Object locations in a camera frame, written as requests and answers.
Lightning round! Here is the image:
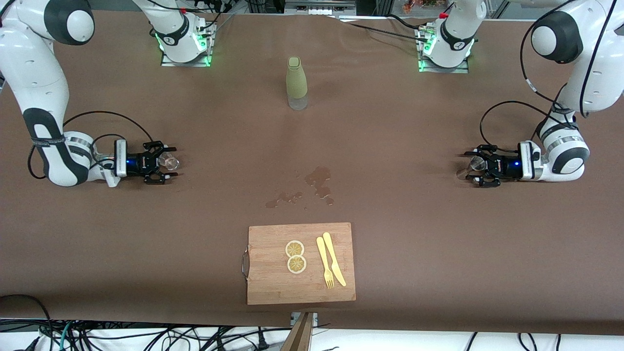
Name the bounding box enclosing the yellow plastic knife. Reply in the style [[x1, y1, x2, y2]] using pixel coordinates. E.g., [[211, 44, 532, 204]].
[[322, 232, 347, 287]]

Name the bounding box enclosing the wooden camera post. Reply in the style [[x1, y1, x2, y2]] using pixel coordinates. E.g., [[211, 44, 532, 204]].
[[282, 312, 315, 351]]

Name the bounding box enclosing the brown liquid spill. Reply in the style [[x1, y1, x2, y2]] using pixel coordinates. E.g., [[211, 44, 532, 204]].
[[265, 166, 336, 210]]

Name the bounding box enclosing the colourful toy food pile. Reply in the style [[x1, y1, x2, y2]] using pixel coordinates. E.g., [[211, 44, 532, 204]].
[[403, 0, 452, 13]]

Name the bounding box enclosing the clear glass measuring beaker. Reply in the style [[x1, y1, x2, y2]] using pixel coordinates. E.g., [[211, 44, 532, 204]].
[[158, 152, 180, 173]]

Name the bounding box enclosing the green sleeved glass bottle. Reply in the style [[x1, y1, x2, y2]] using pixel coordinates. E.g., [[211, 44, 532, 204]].
[[286, 57, 309, 111]]

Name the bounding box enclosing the brown table cover sheet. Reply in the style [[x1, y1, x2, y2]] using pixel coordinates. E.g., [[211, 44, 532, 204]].
[[0, 9, 624, 337]]

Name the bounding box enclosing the wooden cutting board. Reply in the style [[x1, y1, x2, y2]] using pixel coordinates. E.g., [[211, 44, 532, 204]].
[[242, 222, 357, 306]]

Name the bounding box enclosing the teal floor cable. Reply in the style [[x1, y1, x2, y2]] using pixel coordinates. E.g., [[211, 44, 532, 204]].
[[57, 324, 74, 351]]

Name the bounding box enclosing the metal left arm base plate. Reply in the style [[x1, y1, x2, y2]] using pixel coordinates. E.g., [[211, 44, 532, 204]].
[[417, 27, 470, 74]]

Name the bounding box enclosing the yellow plastic fork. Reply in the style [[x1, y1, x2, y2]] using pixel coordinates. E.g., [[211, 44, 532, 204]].
[[316, 236, 335, 289]]

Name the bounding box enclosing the black base cable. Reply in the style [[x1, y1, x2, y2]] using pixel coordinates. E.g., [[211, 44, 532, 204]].
[[188, 0, 235, 38], [336, 14, 430, 46]]

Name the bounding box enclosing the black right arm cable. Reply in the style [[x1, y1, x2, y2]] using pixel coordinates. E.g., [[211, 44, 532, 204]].
[[28, 111, 156, 179]]

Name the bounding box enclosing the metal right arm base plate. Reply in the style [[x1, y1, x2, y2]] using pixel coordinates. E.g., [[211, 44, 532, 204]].
[[160, 22, 213, 68]]

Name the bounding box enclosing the steel double jigger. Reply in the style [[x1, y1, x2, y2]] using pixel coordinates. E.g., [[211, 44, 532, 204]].
[[456, 156, 486, 180]]

